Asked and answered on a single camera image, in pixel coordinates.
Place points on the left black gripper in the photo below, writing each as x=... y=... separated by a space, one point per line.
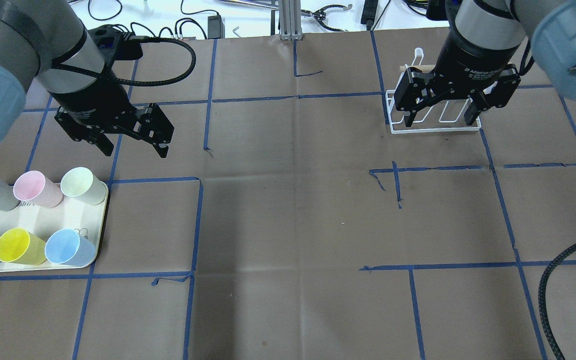
x=92 y=102

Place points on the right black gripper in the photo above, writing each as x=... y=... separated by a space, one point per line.
x=474 y=57

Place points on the white plastic cup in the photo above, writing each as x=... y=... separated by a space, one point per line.
x=81 y=184

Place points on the light blue plastic cup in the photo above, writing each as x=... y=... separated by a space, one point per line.
x=68 y=246

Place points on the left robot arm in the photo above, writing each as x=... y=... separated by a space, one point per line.
x=45 y=41

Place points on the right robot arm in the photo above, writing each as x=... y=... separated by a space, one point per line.
x=490 y=45

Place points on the pink plastic cup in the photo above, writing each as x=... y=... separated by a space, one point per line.
x=35 y=188

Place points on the yellow plastic cup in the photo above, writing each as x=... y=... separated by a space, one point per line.
x=19 y=246

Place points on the cream rabbit tray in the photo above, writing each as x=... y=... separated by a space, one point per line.
x=87 y=219

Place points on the black power adapter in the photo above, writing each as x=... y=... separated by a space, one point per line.
x=215 y=28

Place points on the white wire cup rack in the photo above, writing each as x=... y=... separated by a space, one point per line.
x=446 y=116

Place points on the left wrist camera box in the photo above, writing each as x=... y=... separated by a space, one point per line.
x=115 y=44

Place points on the aluminium frame post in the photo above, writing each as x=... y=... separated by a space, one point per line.
x=290 y=24

